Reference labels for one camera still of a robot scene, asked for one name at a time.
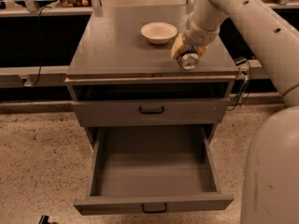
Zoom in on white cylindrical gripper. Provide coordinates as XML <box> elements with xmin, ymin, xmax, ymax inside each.
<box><xmin>171</xmin><ymin>14</ymin><xmax>220</xmax><ymax>60</ymax></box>

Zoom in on blue pepsi can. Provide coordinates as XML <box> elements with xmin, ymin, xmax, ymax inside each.
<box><xmin>177</xmin><ymin>46</ymin><xmax>200</xmax><ymax>71</ymax></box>

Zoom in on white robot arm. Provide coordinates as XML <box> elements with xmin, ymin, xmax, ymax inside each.
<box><xmin>171</xmin><ymin>0</ymin><xmax>299</xmax><ymax>224</ymax></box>

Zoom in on grey drawer cabinet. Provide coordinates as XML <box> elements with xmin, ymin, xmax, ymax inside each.
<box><xmin>65</xmin><ymin>6</ymin><xmax>237</xmax><ymax>144</ymax></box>

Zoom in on closed grey top drawer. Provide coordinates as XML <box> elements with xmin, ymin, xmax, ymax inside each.
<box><xmin>72</xmin><ymin>98</ymin><xmax>229</xmax><ymax>127</ymax></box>

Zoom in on open grey middle drawer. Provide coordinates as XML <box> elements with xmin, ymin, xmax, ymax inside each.
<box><xmin>74</xmin><ymin>125</ymin><xmax>234</xmax><ymax>216</ymax></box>

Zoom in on white ceramic bowl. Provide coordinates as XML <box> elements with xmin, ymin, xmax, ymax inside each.
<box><xmin>141</xmin><ymin>22</ymin><xmax>178</xmax><ymax>45</ymax></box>

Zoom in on black object on floor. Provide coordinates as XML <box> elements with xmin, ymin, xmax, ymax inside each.
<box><xmin>38</xmin><ymin>216</ymin><xmax>50</xmax><ymax>224</ymax></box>

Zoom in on small black device on rail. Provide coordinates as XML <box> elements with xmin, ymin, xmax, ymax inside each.
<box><xmin>234</xmin><ymin>57</ymin><xmax>247</xmax><ymax>66</ymax></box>

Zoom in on black cables at right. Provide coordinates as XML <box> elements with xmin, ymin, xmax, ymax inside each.
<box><xmin>226</xmin><ymin>59</ymin><xmax>252</xmax><ymax>112</ymax></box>

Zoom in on black top drawer handle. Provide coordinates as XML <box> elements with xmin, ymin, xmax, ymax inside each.
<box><xmin>138</xmin><ymin>106</ymin><xmax>164</xmax><ymax>115</ymax></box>

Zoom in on black drawer handle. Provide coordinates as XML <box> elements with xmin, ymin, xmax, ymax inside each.
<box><xmin>141</xmin><ymin>203</ymin><xmax>168</xmax><ymax>214</ymax></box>
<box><xmin>138</xmin><ymin>106</ymin><xmax>164</xmax><ymax>115</ymax></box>

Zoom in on black hanging power cable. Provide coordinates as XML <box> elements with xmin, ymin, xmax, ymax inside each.
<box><xmin>31</xmin><ymin>5</ymin><xmax>53</xmax><ymax>87</ymax></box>

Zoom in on black middle drawer handle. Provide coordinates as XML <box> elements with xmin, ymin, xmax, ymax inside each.
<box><xmin>141</xmin><ymin>203</ymin><xmax>168</xmax><ymax>214</ymax></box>

